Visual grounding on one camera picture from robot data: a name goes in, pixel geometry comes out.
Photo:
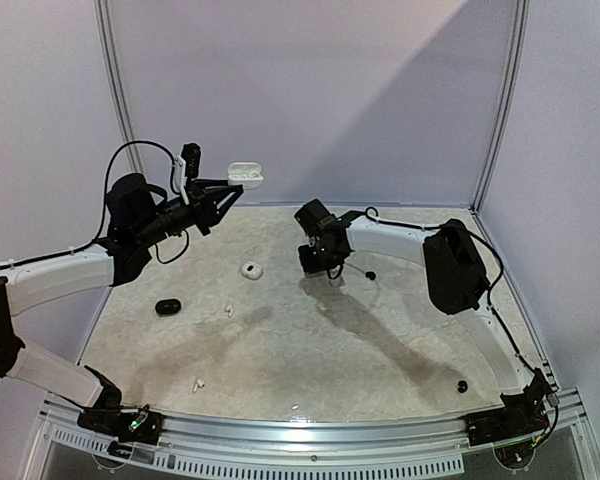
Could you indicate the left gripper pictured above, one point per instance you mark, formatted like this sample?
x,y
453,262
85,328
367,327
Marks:
x,y
204,205

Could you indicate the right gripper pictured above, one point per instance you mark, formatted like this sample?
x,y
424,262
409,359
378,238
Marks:
x,y
315,258

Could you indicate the white oval charging case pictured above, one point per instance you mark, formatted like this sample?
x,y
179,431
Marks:
x,y
246,174

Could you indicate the black charging case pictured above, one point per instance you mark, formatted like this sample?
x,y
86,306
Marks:
x,y
168,307

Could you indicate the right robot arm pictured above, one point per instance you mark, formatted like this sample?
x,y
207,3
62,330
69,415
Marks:
x,y
457,285

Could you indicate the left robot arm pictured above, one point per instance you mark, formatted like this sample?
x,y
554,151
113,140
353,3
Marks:
x,y
140,216

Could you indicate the white open charging case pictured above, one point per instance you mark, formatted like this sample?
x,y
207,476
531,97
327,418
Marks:
x,y
251,270

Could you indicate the white stem earbud lower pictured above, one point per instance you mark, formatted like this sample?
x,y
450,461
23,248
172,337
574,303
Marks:
x,y
198,384

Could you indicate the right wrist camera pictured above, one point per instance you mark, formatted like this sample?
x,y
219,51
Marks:
x,y
313,217

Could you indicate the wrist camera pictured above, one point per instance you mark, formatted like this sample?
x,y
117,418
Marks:
x,y
186,168
313,217

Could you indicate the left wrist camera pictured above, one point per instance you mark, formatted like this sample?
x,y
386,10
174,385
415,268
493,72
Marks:
x,y
186,168

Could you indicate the left aluminium corner post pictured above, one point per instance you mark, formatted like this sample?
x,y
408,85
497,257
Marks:
x,y
113,70

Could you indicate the aluminium corner post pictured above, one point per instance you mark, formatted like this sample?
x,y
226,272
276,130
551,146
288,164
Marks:
x,y
511,69
113,70

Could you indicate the aluminium front rail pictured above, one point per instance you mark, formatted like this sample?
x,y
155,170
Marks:
x,y
197,447

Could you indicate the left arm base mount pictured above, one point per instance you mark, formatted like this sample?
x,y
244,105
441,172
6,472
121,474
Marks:
x,y
126,424

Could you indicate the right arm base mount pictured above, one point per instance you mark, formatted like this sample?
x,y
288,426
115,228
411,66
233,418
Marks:
x,y
520,415

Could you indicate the right aluminium corner post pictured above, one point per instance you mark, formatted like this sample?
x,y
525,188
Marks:
x,y
511,69

